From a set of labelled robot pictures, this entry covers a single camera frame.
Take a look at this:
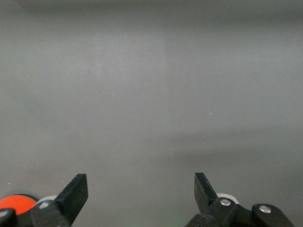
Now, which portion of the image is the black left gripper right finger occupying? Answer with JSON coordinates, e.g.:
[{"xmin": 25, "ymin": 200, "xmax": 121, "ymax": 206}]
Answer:
[{"xmin": 184, "ymin": 172, "xmax": 295, "ymax": 227}]

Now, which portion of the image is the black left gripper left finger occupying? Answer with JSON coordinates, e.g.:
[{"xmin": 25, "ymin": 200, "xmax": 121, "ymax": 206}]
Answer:
[{"xmin": 30, "ymin": 174, "xmax": 89, "ymax": 227}]

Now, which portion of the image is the orange cylindrical can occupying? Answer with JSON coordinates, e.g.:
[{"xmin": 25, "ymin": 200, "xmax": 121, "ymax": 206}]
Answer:
[{"xmin": 0, "ymin": 194, "xmax": 37, "ymax": 216}]

